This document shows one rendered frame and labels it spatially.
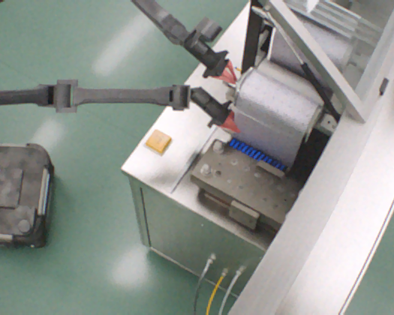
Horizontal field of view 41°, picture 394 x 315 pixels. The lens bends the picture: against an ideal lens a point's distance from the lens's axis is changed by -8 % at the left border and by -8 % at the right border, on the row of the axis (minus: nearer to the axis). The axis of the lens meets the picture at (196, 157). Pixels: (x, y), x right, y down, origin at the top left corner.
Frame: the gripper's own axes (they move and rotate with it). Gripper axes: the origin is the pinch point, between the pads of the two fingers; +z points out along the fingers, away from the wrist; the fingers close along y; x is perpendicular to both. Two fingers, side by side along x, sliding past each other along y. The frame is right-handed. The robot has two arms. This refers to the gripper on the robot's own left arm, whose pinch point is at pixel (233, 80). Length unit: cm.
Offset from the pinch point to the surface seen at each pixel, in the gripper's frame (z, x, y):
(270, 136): 18.3, 6.1, 9.7
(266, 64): 6.2, 3.6, -11.5
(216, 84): 14.1, -34.7, -14.1
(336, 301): 23, 56, 57
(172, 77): 42, -137, -55
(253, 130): 15.0, 0.6, 9.3
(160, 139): 4.8, -34.9, 18.3
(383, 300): 158, -24, 16
